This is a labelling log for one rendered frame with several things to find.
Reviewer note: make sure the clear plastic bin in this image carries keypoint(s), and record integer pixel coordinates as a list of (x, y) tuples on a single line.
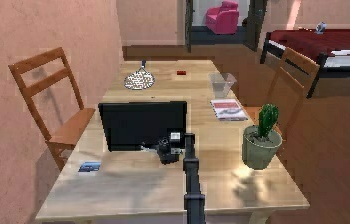
[(221, 83)]

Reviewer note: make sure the pink armchair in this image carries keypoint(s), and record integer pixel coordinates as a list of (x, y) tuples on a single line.
[(222, 17)]

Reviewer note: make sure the bed with dark red blanket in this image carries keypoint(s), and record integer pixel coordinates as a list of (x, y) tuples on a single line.
[(319, 46)]

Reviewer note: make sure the black laptop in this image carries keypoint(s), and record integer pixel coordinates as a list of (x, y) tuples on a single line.
[(144, 124)]

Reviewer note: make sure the brown wooden chair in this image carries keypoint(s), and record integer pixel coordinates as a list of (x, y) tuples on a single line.
[(51, 100), (289, 83)]

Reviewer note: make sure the dark open room door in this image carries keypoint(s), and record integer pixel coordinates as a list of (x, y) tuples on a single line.
[(188, 25), (255, 23)]

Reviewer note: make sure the light wooden table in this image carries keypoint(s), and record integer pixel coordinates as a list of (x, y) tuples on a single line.
[(169, 140)]

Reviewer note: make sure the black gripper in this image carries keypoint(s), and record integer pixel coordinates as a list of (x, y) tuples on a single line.
[(165, 151)]

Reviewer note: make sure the blue card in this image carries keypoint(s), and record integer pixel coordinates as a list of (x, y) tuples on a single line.
[(89, 166)]

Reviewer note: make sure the red and white book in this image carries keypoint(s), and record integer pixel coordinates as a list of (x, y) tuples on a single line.
[(228, 109)]

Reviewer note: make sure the small grey-blue alarm clock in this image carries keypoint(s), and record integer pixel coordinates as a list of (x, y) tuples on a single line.
[(320, 28)]

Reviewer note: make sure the cactus in grey-green pot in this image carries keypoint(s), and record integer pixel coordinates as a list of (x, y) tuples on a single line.
[(262, 140)]

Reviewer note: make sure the small red flat object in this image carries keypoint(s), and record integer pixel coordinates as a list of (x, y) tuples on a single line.
[(181, 72)]

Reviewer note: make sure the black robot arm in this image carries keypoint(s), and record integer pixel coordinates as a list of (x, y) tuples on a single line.
[(192, 180)]

